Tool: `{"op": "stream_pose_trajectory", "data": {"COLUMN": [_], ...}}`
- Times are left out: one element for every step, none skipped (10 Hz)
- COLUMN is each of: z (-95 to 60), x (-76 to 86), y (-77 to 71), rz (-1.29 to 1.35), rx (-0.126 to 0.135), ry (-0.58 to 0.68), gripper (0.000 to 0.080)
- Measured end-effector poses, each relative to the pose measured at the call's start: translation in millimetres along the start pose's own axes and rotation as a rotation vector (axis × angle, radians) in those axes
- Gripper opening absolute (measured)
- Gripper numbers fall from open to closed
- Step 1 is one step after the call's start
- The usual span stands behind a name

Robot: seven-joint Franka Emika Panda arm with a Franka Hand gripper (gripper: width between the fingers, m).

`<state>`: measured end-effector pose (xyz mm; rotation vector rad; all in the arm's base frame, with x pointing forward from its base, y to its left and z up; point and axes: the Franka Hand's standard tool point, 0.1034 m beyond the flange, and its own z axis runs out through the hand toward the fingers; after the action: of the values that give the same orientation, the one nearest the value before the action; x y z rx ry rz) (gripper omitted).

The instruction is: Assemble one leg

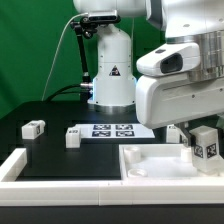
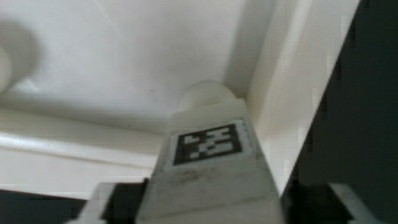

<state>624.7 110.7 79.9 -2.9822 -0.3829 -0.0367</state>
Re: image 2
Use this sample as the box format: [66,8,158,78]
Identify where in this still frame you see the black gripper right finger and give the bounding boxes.
[280,182,385,224]

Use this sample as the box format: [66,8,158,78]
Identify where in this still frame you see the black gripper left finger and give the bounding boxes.
[64,177,151,224]

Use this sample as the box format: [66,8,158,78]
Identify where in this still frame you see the white table leg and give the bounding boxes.
[137,81,284,224]

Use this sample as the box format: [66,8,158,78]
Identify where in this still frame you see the white square tabletop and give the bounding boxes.
[0,0,360,199]

